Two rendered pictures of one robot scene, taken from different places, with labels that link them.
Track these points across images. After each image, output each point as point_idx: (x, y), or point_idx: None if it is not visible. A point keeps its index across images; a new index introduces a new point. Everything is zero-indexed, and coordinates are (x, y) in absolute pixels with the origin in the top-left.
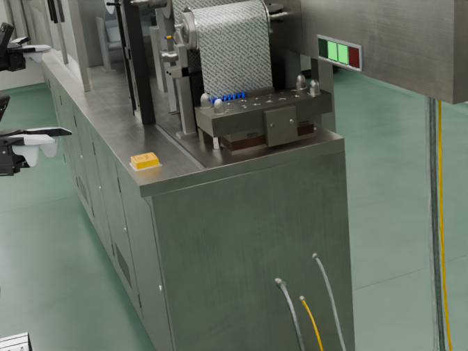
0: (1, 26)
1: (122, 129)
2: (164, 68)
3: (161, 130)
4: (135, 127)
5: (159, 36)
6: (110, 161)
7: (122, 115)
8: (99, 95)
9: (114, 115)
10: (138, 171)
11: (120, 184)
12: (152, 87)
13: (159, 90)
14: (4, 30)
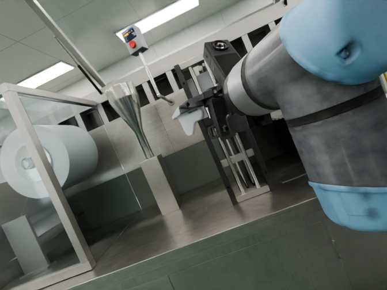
0: (213, 44)
1: (285, 195)
2: (171, 187)
3: (304, 174)
4: (283, 190)
5: (160, 161)
6: (291, 245)
7: (227, 212)
8: (126, 251)
9: (221, 217)
10: None
11: (345, 241)
12: (152, 220)
13: (170, 213)
14: (229, 46)
